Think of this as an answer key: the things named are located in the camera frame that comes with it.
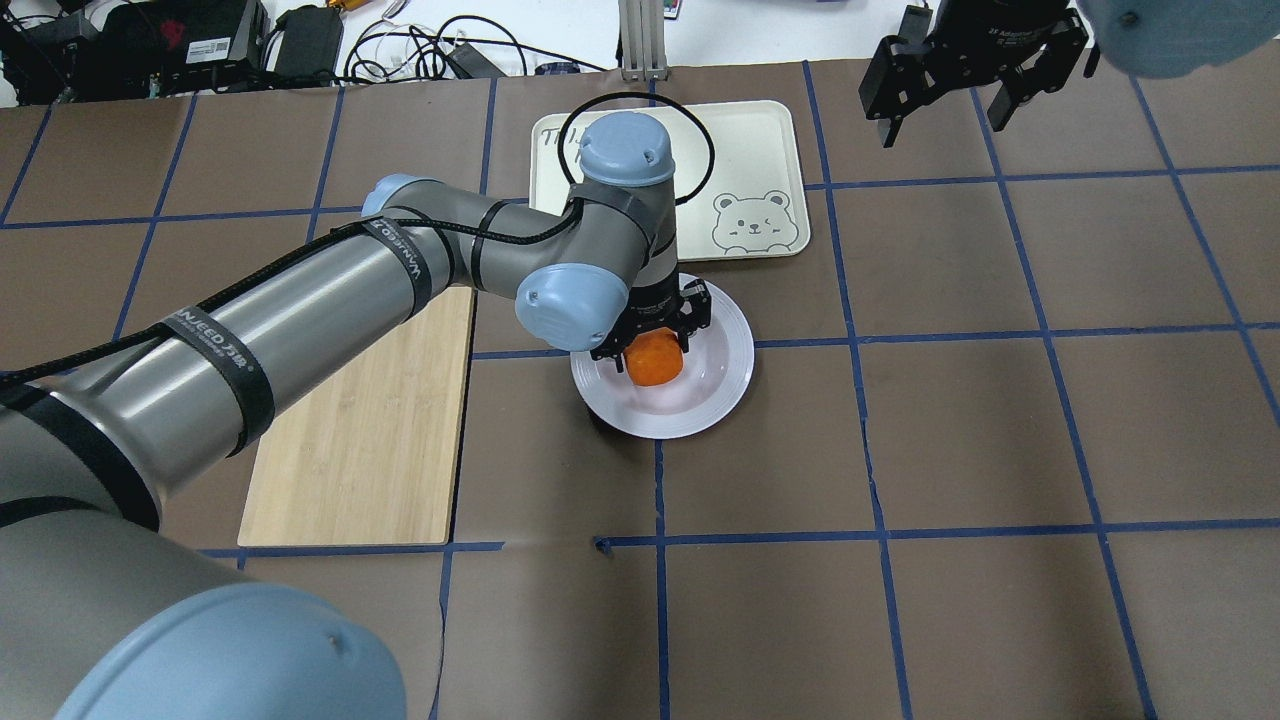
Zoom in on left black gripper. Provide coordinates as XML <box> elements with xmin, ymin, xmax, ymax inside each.
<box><xmin>588</xmin><ymin>281</ymin><xmax>712</xmax><ymax>363</ymax></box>

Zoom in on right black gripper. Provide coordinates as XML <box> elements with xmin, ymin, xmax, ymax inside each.
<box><xmin>860</xmin><ymin>1</ymin><xmax>1089</xmax><ymax>149</ymax></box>

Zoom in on cream tray with bear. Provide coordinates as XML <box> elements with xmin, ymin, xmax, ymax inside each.
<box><xmin>527</xmin><ymin>100</ymin><xmax>812</xmax><ymax>263</ymax></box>

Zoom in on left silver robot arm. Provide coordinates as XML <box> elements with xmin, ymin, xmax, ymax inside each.
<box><xmin>1</xmin><ymin>111</ymin><xmax>710</xmax><ymax>719</ymax></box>

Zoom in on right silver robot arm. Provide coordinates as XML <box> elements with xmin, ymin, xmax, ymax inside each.
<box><xmin>858</xmin><ymin>1</ymin><xmax>1279</xmax><ymax>149</ymax></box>

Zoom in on black cable loop on wrist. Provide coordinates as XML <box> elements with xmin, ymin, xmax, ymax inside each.
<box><xmin>557</xmin><ymin>92</ymin><xmax>717</xmax><ymax>209</ymax></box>

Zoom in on black power adapter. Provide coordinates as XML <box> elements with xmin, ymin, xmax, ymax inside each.
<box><xmin>271</xmin><ymin>5</ymin><xmax>343</xmax><ymax>88</ymax></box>

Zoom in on orange fruit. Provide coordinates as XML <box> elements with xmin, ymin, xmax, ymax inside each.
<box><xmin>623</xmin><ymin>328</ymin><xmax>685</xmax><ymax>387</ymax></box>

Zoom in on bamboo cutting board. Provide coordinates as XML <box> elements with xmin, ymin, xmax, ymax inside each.
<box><xmin>238</xmin><ymin>287</ymin><xmax>476</xmax><ymax>548</ymax></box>

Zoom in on black computer box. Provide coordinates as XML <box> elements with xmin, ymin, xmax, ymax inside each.
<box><xmin>95</xmin><ymin>1</ymin><xmax>268</xmax><ymax>99</ymax></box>

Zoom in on white round plate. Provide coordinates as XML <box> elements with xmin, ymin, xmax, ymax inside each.
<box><xmin>570</xmin><ymin>282</ymin><xmax>755</xmax><ymax>439</ymax></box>

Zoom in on aluminium frame post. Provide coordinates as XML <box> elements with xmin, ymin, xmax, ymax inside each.
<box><xmin>617</xmin><ymin>0</ymin><xmax>669</xmax><ymax>83</ymax></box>

